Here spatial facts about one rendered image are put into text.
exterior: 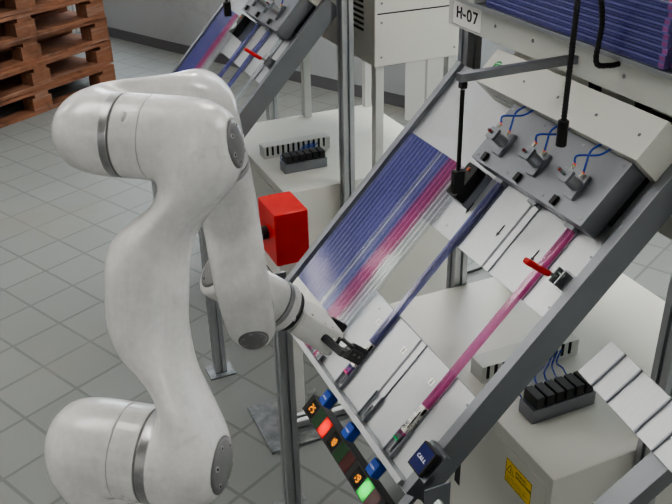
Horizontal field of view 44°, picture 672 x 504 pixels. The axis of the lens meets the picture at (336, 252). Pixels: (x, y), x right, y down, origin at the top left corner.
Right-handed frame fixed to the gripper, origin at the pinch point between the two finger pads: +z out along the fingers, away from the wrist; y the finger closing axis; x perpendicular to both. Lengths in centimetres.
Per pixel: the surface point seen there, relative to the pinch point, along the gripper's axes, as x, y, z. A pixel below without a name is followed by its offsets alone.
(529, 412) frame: 6.4, 4.9, 46.1
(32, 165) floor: -91, -349, 35
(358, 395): -9.9, -4.9, 14.3
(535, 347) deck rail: 20.3, 21.1, 15.4
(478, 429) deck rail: 3.0, 21.1, 17.2
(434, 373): 4.4, 7.1, 14.7
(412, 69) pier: 81, -317, 177
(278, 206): 2, -84, 21
